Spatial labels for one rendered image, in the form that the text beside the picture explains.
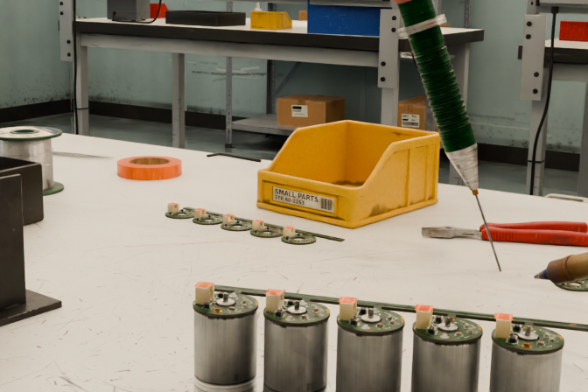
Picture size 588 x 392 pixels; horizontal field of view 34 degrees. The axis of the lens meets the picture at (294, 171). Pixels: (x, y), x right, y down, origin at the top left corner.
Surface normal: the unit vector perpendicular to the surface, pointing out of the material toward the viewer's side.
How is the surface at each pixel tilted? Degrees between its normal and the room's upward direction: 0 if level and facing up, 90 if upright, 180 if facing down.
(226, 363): 90
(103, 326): 0
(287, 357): 90
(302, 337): 90
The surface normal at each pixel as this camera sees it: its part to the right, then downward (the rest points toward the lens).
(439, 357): -0.30, 0.18
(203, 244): 0.02, -0.98
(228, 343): 0.13, 0.20
